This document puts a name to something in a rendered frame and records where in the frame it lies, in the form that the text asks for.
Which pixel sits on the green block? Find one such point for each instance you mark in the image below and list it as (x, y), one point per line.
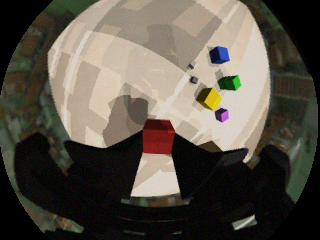
(232, 83)
(221, 82)

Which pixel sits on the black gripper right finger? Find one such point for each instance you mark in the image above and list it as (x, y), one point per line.
(194, 165)

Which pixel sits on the blue block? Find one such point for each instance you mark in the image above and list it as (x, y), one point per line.
(219, 55)

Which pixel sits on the red block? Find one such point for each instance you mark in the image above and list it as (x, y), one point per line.
(158, 136)

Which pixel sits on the small purple block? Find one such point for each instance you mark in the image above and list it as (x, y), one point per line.
(221, 115)

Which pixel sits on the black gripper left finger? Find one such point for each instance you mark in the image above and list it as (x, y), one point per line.
(118, 162)

